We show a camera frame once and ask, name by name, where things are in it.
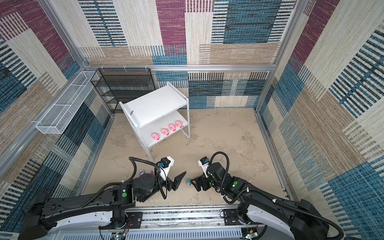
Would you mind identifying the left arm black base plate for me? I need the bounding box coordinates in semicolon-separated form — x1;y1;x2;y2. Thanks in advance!
99;212;143;231

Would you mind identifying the white two-tier metal shelf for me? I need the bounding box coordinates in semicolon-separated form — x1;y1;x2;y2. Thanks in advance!
119;82;191;161

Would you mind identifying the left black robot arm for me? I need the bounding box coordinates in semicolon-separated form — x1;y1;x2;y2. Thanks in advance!
18;157;186;240

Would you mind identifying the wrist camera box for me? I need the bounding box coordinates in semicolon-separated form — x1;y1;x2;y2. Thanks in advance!
157;156;175;181
198;157;210;178

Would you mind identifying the white wire mesh basket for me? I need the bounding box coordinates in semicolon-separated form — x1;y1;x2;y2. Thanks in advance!
36;71;95;135

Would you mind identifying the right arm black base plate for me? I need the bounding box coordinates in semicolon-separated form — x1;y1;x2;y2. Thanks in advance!
222;209;251;226

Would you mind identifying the black mesh wire shelf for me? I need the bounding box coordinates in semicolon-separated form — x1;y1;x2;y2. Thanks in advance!
91;68;156;114

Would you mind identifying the aluminium front rail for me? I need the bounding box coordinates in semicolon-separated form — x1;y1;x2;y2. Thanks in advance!
50;204;316;240

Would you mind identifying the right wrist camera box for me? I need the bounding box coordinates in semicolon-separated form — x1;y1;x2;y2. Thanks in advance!
198;157;210;178

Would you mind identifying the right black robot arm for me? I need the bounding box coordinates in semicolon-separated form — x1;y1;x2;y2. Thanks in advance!
191;157;345;240

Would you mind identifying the pink rubber pig toy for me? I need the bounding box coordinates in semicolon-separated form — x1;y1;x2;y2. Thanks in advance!
161;128;170;136
152;133;160;141
175;121;183;128
169;124;176;132

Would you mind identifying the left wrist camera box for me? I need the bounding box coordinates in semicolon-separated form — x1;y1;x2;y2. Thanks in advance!
157;156;175;181

